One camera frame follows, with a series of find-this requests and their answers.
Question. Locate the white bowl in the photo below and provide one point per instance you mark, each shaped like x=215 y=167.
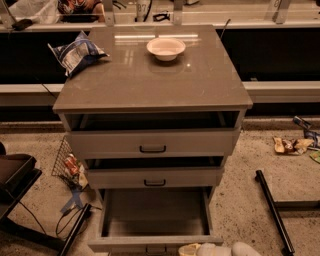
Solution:
x=166 y=49

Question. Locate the person in background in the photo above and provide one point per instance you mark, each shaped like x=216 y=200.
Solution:
x=81 y=10

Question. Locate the grey three-drawer cabinet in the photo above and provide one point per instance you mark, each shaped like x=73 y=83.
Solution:
x=133 y=91

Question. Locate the blue white chip bag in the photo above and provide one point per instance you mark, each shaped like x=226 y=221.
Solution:
x=77 y=55

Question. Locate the green item at right edge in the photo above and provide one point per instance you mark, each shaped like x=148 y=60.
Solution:
x=315 y=156

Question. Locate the grey drawer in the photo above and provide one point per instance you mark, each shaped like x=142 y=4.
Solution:
x=154 y=178
x=153 y=221
x=144 y=144

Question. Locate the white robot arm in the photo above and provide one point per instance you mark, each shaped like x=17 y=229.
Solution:
x=242 y=249

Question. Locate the black stand base left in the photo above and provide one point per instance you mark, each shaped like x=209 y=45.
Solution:
x=60 y=246

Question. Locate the clear plastic bag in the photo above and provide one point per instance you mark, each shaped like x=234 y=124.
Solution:
x=39 y=11

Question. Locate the grey bottom drawer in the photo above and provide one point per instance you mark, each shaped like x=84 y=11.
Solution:
x=153 y=221

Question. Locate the blue snack bag on floor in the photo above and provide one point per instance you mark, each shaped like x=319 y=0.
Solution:
x=308 y=133

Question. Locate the white cup on counter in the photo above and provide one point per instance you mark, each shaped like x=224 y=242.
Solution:
x=143 y=8

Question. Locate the crumpled yellow snack wrapper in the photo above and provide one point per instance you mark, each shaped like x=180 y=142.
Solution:
x=291 y=146

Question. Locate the grey middle drawer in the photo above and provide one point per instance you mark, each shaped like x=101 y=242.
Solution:
x=154 y=178

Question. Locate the red soda can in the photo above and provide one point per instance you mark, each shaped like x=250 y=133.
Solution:
x=71 y=164

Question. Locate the black chair at left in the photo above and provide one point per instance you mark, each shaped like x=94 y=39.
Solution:
x=17 y=175

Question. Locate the blue tape cross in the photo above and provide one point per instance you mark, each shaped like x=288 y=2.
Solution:
x=74 y=201

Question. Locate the black stand base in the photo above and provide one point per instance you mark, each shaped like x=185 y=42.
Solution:
x=60 y=246
x=276 y=207

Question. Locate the black stand base right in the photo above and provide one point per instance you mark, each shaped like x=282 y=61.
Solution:
x=276 y=207

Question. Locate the grey top drawer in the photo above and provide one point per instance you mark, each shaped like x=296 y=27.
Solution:
x=144 y=144

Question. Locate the wire mesh basket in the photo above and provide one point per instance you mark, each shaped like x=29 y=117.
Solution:
x=60 y=171

